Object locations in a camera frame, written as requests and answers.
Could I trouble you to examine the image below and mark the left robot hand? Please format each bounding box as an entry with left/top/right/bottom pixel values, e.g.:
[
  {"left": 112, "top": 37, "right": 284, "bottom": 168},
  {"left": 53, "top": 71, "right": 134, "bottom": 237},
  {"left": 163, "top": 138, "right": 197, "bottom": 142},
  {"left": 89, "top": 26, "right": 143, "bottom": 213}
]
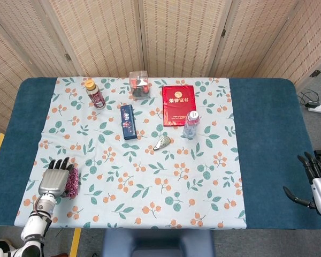
[{"left": 38, "top": 157, "right": 76, "bottom": 199}]

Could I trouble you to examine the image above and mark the red patterned envelope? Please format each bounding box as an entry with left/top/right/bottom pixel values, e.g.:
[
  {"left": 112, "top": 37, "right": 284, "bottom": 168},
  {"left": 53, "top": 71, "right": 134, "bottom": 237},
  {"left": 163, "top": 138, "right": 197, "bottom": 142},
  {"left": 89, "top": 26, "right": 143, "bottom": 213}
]
[{"left": 65, "top": 166, "right": 80, "bottom": 199}]

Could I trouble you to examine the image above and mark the teal fabric table cover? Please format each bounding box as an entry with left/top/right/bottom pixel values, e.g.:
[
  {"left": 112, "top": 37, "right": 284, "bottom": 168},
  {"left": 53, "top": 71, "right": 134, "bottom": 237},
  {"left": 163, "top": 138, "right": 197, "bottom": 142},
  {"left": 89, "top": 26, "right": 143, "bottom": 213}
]
[{"left": 0, "top": 77, "right": 321, "bottom": 231}]

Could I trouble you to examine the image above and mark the red label drink bottle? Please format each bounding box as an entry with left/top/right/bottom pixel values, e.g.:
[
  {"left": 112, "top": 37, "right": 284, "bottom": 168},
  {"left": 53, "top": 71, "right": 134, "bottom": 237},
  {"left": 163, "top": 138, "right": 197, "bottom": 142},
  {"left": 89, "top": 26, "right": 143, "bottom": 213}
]
[{"left": 85, "top": 79, "right": 106, "bottom": 110}]

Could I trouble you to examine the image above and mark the navy blue floral box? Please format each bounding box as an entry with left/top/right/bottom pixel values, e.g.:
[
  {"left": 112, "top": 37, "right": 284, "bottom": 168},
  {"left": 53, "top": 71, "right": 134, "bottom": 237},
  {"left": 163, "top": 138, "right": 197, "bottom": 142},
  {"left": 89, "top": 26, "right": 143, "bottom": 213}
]
[{"left": 120, "top": 104, "right": 138, "bottom": 141}]

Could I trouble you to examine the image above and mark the floral orange berry tablecloth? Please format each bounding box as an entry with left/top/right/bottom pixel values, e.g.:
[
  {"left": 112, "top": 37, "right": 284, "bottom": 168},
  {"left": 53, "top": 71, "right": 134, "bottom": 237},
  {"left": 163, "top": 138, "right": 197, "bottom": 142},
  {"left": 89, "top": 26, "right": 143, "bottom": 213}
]
[{"left": 14, "top": 77, "right": 247, "bottom": 231}]

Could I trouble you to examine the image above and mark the woven bamboo screen panel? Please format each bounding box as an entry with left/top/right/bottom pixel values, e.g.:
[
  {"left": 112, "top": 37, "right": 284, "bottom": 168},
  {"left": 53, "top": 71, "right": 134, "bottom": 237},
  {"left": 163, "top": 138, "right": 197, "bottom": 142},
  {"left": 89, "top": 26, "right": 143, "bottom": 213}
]
[
  {"left": 0, "top": 0, "right": 80, "bottom": 78},
  {"left": 139, "top": 0, "right": 233, "bottom": 78},
  {"left": 210, "top": 0, "right": 307, "bottom": 80},
  {"left": 0, "top": 12, "right": 41, "bottom": 133},
  {"left": 41, "top": 0, "right": 147, "bottom": 78},
  {"left": 255, "top": 0, "right": 321, "bottom": 90}
]

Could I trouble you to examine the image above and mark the blue grey robot torso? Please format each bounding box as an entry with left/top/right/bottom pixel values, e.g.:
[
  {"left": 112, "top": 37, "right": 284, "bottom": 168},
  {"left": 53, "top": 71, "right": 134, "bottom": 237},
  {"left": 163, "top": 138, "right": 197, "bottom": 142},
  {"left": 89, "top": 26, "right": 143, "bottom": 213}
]
[{"left": 101, "top": 229, "right": 215, "bottom": 257}]

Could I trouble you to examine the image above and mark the red black toy figure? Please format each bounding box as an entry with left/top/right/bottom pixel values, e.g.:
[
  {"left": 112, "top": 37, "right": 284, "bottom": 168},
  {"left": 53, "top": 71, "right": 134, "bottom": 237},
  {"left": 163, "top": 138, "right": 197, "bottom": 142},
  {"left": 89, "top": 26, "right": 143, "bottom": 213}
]
[{"left": 131, "top": 77, "right": 150, "bottom": 99}]

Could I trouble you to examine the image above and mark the clear plastic display box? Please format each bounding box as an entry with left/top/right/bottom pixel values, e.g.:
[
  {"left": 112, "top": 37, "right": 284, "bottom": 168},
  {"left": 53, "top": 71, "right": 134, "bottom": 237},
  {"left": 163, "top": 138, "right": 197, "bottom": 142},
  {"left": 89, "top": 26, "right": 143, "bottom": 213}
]
[{"left": 129, "top": 70, "right": 151, "bottom": 101}]

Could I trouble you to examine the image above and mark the red honour certificate booklet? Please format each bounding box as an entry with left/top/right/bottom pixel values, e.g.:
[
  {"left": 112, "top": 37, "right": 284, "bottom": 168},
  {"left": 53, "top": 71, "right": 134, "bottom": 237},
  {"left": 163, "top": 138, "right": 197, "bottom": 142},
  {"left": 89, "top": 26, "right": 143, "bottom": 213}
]
[{"left": 162, "top": 85, "right": 196, "bottom": 127}]

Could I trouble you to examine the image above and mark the clear plastic water bottle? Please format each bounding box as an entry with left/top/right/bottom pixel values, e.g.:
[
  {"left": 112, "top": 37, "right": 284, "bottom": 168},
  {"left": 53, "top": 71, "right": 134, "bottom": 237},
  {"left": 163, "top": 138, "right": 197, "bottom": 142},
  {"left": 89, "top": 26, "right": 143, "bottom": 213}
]
[{"left": 182, "top": 110, "right": 201, "bottom": 139}]

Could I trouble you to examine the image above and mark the black power cable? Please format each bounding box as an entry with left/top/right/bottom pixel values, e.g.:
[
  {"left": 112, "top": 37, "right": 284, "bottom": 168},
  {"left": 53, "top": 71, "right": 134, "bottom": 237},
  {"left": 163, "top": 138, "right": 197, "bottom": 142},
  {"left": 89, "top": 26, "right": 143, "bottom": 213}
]
[{"left": 296, "top": 89, "right": 320, "bottom": 105}]

